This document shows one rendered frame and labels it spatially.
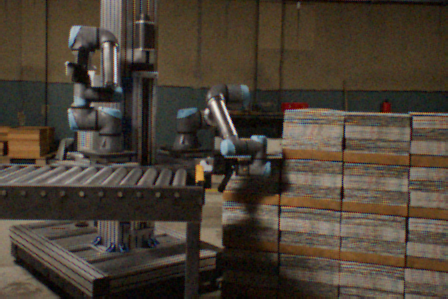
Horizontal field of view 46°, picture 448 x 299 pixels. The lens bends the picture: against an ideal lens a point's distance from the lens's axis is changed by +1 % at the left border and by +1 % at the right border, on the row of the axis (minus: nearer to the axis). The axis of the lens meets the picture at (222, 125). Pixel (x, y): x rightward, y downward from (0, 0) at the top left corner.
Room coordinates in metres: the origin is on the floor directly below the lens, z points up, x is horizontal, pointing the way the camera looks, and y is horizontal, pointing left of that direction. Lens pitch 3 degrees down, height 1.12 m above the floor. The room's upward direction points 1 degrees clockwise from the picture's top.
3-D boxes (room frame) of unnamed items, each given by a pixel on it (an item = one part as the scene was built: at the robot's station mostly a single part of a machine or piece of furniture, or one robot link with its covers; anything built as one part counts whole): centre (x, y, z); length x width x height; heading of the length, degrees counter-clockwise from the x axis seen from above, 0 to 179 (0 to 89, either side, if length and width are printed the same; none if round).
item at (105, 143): (2.75, 0.59, 0.87); 0.15 x 0.15 x 0.10
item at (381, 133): (2.56, -0.76, 0.95); 0.38 x 0.29 x 0.23; 163
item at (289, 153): (2.55, -0.45, 0.86); 0.29 x 0.16 x 0.04; 73
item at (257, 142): (2.45, -0.16, 0.89); 0.11 x 0.08 x 0.11; 112
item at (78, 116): (2.72, 0.72, 1.19); 0.15 x 0.12 x 0.55; 103
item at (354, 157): (2.56, -0.76, 0.86); 0.38 x 0.29 x 0.04; 163
